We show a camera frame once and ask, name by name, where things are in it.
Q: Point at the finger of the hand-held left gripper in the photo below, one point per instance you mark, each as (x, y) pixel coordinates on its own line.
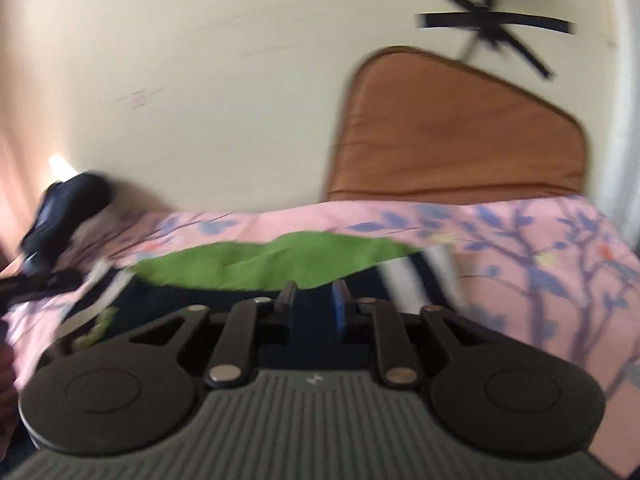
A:
(40, 284)

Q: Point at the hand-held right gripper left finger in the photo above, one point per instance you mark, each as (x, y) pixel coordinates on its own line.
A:
(286, 310)

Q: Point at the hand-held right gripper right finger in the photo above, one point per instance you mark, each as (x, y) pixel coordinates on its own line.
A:
(341, 310)

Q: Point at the dark garment with green lining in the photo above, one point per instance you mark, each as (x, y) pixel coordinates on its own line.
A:
(260, 262)

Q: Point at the dark crumpled garment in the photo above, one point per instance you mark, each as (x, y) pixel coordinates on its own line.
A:
(65, 210)

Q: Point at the pink floral bedsheet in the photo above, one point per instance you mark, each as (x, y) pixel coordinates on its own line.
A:
(525, 285)

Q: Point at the brown perforated cushion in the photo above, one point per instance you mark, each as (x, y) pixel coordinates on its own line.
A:
(450, 135)

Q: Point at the black tape cross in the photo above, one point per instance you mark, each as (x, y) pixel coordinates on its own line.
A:
(500, 22)

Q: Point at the white window frame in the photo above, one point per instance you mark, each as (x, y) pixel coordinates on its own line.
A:
(622, 85)

